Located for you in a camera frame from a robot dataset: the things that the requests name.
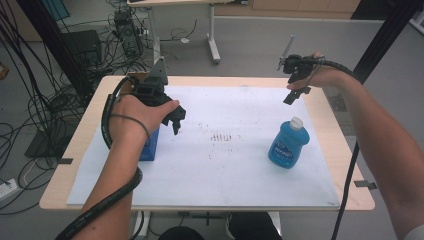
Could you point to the black equipment case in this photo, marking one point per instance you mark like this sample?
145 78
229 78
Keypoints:
83 46

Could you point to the person's left hand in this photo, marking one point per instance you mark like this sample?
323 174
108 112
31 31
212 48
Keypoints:
136 115

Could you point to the blue bottle with white cap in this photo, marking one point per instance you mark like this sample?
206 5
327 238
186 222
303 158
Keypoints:
286 146

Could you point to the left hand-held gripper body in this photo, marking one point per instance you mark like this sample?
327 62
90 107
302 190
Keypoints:
150 88

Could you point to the white background desk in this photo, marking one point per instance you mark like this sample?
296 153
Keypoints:
213 40

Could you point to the white table leg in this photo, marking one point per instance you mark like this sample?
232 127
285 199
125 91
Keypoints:
140 223

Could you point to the person's black trouser leg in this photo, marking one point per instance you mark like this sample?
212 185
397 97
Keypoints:
255 226
181 234

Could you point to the white table mat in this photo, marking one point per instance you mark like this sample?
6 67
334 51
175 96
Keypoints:
216 173

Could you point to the black metal stand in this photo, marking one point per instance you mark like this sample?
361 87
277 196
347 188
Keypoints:
50 43

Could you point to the black metal frame post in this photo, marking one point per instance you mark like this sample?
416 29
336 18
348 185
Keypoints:
383 40

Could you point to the blue cardboard box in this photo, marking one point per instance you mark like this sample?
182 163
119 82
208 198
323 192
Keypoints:
150 150

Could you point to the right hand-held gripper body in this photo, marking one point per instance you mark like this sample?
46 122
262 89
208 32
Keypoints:
298 68

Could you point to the black tape strip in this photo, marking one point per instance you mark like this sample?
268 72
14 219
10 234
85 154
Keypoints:
65 161
365 184

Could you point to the white power strip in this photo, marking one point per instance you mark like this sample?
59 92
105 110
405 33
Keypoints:
6 189

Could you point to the black computer tower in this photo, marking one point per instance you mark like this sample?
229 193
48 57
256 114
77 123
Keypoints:
127 33

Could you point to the white shirt sleeve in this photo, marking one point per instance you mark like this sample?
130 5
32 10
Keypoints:
416 234

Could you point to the person's right hand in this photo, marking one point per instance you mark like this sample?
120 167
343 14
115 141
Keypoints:
325 76

